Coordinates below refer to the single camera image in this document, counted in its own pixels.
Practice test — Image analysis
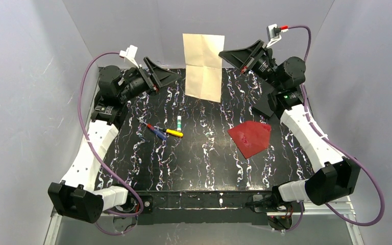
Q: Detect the red envelope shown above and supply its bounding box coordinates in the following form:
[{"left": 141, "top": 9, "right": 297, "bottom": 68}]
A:
[{"left": 228, "top": 121, "right": 272, "bottom": 159}]

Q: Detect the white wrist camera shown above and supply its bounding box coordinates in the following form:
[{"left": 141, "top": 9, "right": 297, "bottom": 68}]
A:
[
  {"left": 266, "top": 24, "right": 289, "bottom": 48},
  {"left": 119, "top": 45, "right": 140, "bottom": 68}
]

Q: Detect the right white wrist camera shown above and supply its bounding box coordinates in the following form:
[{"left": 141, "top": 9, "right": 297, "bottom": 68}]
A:
[{"left": 266, "top": 24, "right": 289, "bottom": 48}]

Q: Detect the beige letter paper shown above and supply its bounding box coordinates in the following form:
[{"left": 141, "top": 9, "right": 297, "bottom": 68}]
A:
[{"left": 182, "top": 33, "right": 225, "bottom": 103}]

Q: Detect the aluminium frame rail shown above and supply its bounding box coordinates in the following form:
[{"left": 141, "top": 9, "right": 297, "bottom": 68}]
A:
[{"left": 43, "top": 199, "right": 366, "bottom": 245}]

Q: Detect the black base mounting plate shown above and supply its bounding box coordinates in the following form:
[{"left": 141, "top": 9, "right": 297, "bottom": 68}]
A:
[{"left": 103, "top": 190, "right": 306, "bottom": 226}]

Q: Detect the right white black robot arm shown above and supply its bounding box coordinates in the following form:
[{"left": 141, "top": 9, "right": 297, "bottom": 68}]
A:
[{"left": 219, "top": 40, "right": 360, "bottom": 208}]

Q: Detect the black flat plate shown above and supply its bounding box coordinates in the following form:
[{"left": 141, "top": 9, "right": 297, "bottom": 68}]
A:
[{"left": 252, "top": 83, "right": 277, "bottom": 119}]

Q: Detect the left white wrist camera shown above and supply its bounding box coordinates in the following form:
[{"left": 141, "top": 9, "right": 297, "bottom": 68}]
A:
[{"left": 119, "top": 45, "right": 140, "bottom": 68}]

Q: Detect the yellow handled screwdriver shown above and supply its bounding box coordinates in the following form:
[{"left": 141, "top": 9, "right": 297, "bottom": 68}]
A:
[{"left": 155, "top": 126, "right": 183, "bottom": 138}]

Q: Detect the green white glue stick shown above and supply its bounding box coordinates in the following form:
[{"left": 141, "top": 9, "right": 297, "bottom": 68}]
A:
[{"left": 177, "top": 115, "right": 182, "bottom": 132}]

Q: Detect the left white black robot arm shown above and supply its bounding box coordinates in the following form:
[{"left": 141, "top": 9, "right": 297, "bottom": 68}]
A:
[{"left": 47, "top": 57, "right": 180, "bottom": 224}]

